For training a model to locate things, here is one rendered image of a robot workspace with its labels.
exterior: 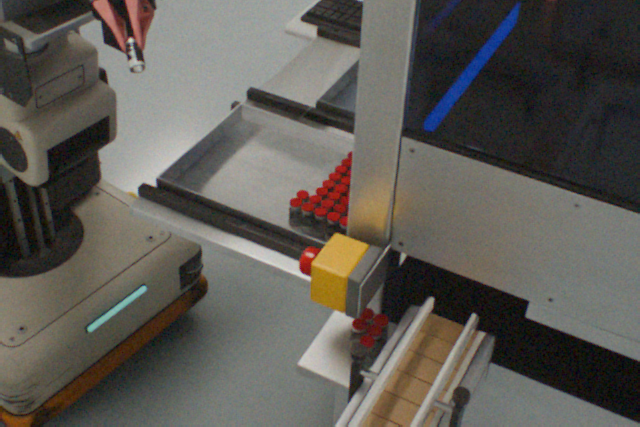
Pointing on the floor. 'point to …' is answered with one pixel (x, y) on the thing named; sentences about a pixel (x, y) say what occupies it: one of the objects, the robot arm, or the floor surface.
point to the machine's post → (382, 103)
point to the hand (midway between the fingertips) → (132, 45)
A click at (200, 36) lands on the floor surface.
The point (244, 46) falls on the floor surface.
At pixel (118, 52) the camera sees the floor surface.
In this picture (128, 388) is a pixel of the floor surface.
